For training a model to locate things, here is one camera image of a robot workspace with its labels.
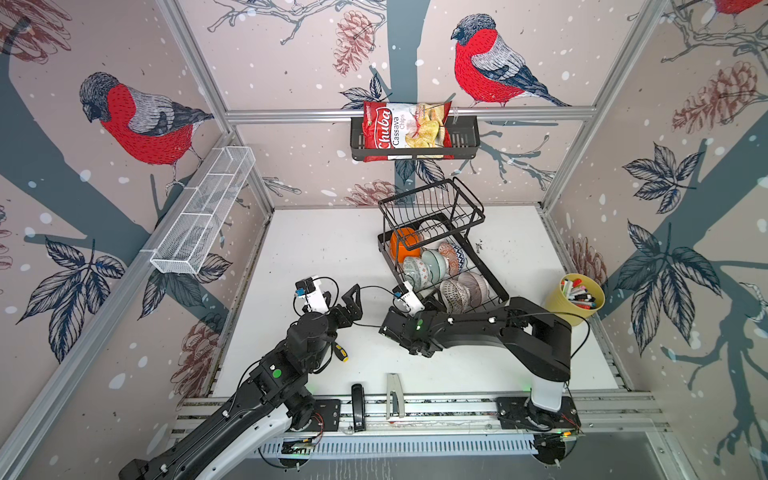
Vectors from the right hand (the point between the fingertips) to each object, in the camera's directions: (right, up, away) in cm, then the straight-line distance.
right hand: (429, 303), depth 86 cm
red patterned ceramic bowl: (+9, +13, +7) cm, 17 cm away
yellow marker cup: (+43, +2, -1) cm, 43 cm away
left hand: (-22, +6, -15) cm, 27 cm away
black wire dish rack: (-2, +18, -7) cm, 19 cm away
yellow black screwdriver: (-25, -13, -4) cm, 29 cm away
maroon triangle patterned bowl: (+8, +1, -2) cm, 8 cm away
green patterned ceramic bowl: (-4, +9, +4) cm, 10 cm away
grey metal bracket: (-11, -19, -9) cm, 24 cm away
